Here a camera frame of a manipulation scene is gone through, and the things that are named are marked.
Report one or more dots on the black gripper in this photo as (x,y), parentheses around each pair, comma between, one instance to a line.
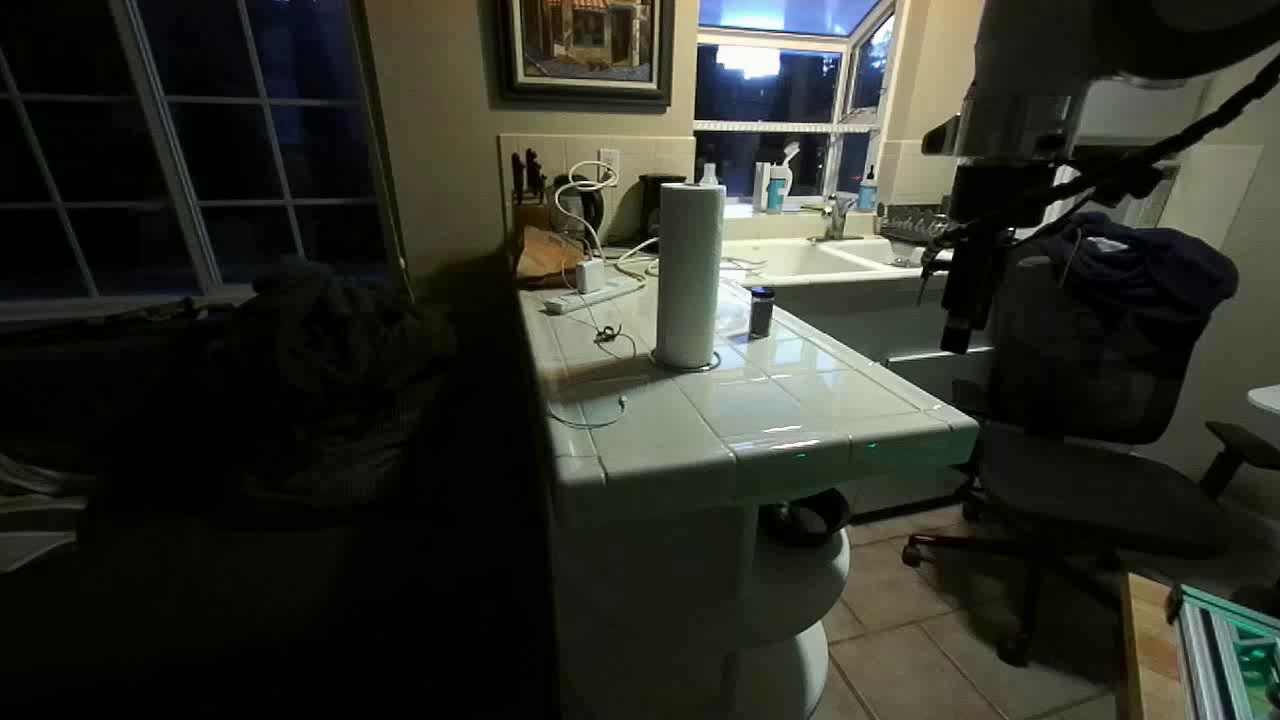
(968,272)

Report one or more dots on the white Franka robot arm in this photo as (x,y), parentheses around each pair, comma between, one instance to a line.
(1027,52)

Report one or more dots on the dark dish rack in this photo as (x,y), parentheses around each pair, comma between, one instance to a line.
(913,224)

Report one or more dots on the chrome faucet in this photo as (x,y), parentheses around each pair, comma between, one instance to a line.
(833,215)

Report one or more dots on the white kitchen sink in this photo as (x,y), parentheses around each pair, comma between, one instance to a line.
(800,259)

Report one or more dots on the dark blue cloth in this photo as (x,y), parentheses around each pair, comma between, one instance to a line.
(1147,264)

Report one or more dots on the blue bottle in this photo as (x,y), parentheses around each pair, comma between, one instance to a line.
(787,180)

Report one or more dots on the black office chair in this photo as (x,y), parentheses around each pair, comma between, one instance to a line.
(1083,453)

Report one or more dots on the small dark jar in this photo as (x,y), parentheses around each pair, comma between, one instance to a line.
(761,314)

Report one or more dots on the bay window above sink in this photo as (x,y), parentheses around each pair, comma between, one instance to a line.
(787,81)

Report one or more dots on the clear water bottle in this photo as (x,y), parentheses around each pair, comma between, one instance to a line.
(708,175)

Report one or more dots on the white paper towel roll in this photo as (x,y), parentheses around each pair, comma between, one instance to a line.
(689,264)

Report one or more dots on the white charger plug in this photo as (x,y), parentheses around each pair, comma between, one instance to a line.
(590,279)

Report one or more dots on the white power strip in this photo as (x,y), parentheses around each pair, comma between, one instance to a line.
(584,293)

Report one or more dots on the clear round coaster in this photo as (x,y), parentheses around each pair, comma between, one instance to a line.
(584,415)

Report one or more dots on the framed picture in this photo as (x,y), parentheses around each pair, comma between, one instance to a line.
(584,45)

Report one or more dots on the dark couch with blanket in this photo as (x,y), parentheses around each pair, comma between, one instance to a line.
(267,467)

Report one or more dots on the large window with white muntins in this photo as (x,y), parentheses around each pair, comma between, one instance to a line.
(173,134)

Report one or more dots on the white wall outlet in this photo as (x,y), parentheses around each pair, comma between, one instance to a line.
(605,166)

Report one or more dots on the green frame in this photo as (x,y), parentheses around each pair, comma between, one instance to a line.
(1234,655)

